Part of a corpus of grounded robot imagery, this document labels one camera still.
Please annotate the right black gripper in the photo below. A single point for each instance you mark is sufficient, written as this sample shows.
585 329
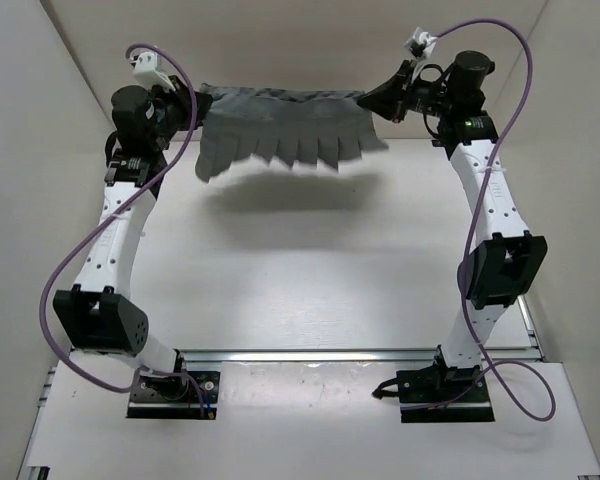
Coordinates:
390 100

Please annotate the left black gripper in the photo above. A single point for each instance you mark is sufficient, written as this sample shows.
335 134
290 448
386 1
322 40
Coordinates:
182 90

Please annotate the grey pleated skirt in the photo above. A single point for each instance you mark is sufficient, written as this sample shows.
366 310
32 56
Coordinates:
293 126

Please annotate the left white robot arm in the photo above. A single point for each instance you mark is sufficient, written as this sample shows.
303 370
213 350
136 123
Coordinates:
97 312

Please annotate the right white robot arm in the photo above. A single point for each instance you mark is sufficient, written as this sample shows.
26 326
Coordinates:
504 256

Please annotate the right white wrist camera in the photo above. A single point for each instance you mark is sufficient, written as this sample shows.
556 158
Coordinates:
420 45

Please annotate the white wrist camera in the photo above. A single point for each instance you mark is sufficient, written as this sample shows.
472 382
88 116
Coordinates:
420 45
148 72

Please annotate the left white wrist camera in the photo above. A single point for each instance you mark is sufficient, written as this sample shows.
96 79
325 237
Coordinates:
148 72

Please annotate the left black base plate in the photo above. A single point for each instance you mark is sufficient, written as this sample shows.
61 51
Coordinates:
161 398

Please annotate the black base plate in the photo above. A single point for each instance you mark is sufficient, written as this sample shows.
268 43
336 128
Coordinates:
161 398
424 399

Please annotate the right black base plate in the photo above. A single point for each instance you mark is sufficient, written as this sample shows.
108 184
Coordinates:
424 399

